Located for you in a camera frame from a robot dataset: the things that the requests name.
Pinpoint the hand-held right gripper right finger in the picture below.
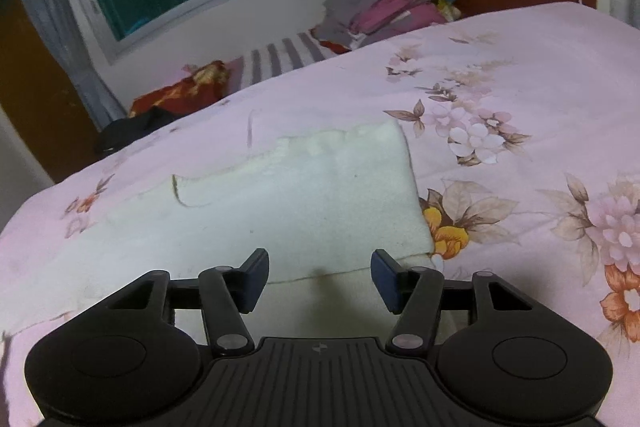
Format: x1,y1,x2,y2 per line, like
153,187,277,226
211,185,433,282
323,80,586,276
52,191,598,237
371,249,538,356

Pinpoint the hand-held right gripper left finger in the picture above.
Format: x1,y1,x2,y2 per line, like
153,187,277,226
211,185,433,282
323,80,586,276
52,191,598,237
102,248,271,356

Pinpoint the white knit cloth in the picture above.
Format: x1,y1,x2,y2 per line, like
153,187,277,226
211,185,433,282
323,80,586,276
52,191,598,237
0,119,436,343

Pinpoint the black cloth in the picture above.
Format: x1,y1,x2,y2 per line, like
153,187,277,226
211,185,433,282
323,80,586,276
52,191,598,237
95,107,178,155

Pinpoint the red floral cloth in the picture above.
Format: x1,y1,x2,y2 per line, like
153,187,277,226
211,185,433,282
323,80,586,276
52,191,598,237
129,59,233,118

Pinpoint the grey striped cloth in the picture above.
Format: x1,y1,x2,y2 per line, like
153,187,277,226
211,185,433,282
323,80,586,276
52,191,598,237
240,29,341,85

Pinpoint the pink floral bedsheet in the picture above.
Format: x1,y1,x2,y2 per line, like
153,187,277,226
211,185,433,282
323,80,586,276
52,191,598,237
0,2,640,427

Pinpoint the brown wooden door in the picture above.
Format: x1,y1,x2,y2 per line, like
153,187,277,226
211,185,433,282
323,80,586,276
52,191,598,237
0,0,101,185

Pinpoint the grey curtain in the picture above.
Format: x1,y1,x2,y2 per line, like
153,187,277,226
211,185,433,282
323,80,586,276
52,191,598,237
0,0,126,122

